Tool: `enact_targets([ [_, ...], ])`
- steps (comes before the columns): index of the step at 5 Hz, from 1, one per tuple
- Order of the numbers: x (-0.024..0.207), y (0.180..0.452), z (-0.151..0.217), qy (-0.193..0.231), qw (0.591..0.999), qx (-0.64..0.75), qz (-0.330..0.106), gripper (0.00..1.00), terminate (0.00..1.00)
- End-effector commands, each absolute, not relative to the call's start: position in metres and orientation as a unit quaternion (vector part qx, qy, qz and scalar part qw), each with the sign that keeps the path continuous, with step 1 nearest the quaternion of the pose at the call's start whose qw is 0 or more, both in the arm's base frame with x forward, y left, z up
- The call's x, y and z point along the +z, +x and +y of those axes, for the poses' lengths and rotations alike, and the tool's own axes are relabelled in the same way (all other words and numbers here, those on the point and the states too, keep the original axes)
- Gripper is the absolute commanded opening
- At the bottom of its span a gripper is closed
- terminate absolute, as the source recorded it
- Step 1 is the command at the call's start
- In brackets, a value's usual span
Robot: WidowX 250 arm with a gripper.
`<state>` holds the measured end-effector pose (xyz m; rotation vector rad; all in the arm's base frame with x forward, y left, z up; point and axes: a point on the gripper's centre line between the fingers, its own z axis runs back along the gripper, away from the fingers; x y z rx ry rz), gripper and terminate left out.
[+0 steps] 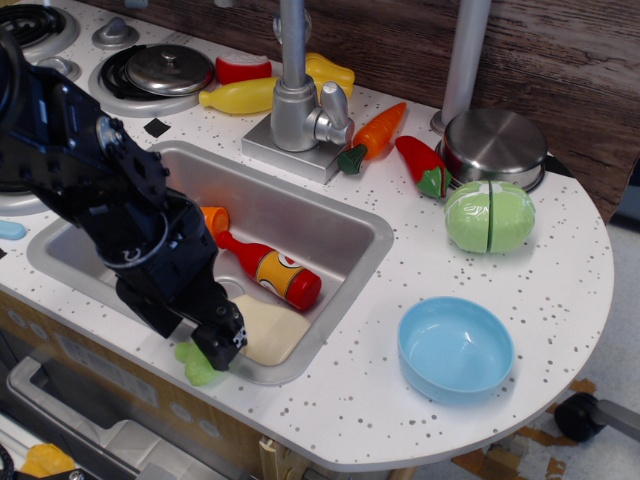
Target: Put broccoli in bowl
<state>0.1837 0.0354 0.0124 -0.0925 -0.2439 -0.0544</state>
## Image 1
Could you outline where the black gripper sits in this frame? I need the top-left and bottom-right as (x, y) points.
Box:
(97, 189), (248, 371)

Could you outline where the green toy broccoli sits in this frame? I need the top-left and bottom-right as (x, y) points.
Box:
(174, 342), (220, 387)

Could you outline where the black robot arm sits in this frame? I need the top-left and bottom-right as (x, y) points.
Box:
(1, 32), (247, 371)

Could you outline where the light blue plastic bowl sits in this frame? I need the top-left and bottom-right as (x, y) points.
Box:
(397, 297), (515, 405)

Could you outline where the cream toy squeeze bottle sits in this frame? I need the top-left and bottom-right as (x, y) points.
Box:
(233, 294), (311, 366)

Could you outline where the red toy ketchup bottle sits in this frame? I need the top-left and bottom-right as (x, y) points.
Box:
(215, 231), (322, 311)

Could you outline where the orange toy carrot piece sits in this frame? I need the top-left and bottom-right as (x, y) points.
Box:
(201, 206), (230, 239)

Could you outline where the silver metal sink basin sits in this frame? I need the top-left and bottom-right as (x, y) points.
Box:
(26, 141), (394, 385)

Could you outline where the yellow toy below counter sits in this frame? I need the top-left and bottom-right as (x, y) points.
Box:
(20, 444), (76, 478)

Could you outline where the light blue counter button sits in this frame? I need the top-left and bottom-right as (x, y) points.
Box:
(0, 220), (27, 240)

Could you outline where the front left stove burner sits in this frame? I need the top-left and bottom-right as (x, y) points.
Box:
(0, 192), (48, 217)

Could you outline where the stove burner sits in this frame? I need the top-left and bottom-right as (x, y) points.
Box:
(1, 4), (80, 64)
(0, 192), (48, 217)
(89, 45), (215, 118)

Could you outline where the silver toy faucet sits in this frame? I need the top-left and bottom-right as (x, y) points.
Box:
(241, 1), (354, 184)

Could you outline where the yellow toy mustard bottle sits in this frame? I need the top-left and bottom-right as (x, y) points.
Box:
(198, 77), (279, 115)

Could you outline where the middle stove burner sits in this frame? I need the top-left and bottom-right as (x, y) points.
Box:
(89, 45), (215, 118)

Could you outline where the steel pot lid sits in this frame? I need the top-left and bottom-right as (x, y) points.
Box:
(125, 44), (214, 97)

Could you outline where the red toy cheese wedge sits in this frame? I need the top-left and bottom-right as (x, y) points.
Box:
(215, 53), (272, 85)

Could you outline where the red toy chili pepper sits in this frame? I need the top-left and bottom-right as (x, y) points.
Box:
(395, 136), (452, 199)

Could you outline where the silver stove knob front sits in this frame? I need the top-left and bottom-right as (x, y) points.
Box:
(36, 56), (82, 82)

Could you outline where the silver stove knob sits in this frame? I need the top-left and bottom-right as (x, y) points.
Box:
(92, 17), (139, 50)
(36, 56), (82, 82)

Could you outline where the yellow toy squash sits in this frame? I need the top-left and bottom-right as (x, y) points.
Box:
(305, 52), (355, 98)

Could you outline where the silver stove knob rear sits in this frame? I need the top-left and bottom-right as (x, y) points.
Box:
(92, 17), (139, 50)

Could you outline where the green toy cabbage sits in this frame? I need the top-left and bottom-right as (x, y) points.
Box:
(444, 181), (536, 254)

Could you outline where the back left stove burner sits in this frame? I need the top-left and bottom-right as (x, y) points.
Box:
(1, 4), (80, 64)

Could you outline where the small steel pot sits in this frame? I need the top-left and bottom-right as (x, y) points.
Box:
(436, 108), (548, 191)

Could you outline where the black caster wheel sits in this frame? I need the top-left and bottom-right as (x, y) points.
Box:
(554, 392), (605, 443)

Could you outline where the grey metal pole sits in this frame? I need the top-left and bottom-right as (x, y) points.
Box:
(431, 0), (492, 135)

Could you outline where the grey oven door handle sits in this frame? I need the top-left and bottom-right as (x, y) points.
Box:
(6, 357), (157, 479)

